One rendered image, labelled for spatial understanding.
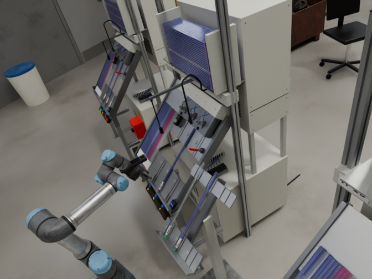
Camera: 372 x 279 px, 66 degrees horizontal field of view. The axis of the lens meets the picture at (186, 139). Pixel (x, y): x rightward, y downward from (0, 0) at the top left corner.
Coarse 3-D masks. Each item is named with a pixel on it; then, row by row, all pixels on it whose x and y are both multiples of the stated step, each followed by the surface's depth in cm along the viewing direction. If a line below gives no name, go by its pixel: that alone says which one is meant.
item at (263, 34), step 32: (192, 0) 180; (256, 0) 153; (288, 0) 144; (256, 32) 145; (288, 32) 155; (256, 64) 155; (288, 64) 167; (256, 96) 167; (288, 96) 180; (256, 128) 181
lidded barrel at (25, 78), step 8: (24, 64) 500; (32, 64) 491; (8, 72) 485; (16, 72) 477; (24, 72) 474; (32, 72) 485; (16, 80) 476; (24, 80) 480; (32, 80) 488; (40, 80) 506; (16, 88) 489; (24, 88) 487; (32, 88) 493; (40, 88) 505; (24, 96) 499; (32, 96) 500; (40, 96) 508; (48, 96) 525; (32, 104) 509
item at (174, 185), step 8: (160, 152) 210; (160, 160) 206; (152, 168) 211; (160, 168) 204; (168, 168) 196; (152, 176) 208; (160, 176) 201; (176, 176) 188; (160, 184) 199; (168, 184) 192; (176, 184) 186; (184, 184) 180; (160, 192) 197; (168, 192) 190; (176, 192) 184; (168, 200) 188
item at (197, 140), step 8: (176, 80) 215; (168, 96) 218; (176, 96) 210; (176, 104) 208; (184, 120) 196; (176, 128) 201; (184, 128) 194; (192, 128) 188; (176, 136) 199; (184, 136) 192; (192, 136) 186; (200, 136) 180; (192, 144) 184; (200, 144) 177; (208, 144) 172; (192, 152) 182
